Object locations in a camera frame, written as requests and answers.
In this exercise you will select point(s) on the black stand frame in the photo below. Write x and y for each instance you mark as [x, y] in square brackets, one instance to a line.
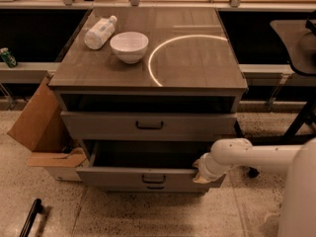
[283, 123]

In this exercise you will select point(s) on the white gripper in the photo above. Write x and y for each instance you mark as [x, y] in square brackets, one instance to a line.
[204, 171]

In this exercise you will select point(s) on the grey top drawer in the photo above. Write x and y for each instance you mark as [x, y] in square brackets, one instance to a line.
[150, 126]

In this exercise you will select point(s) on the dark side table top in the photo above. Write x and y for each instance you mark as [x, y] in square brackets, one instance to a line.
[300, 44]

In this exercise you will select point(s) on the grey drawer cabinet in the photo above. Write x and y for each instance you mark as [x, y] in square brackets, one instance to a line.
[189, 67]

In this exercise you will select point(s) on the grey drawer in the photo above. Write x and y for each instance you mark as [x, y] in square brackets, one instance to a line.
[154, 190]
[144, 164]
[150, 126]

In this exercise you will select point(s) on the black bar lower left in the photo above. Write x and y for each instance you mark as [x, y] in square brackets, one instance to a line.
[36, 209]

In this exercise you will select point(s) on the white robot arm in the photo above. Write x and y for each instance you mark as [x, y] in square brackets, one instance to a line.
[297, 162]

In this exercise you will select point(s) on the grey bottom drawer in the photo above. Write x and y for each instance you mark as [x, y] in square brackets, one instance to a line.
[154, 190]

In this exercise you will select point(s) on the green soda can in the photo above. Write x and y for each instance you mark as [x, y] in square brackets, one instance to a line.
[8, 57]

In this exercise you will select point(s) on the white plastic bottle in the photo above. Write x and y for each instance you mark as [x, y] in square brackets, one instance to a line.
[97, 36]

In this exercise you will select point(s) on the brown cardboard box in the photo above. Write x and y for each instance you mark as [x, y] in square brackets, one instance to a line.
[40, 129]

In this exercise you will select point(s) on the white ceramic bowl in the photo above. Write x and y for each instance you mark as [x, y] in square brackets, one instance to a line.
[129, 47]

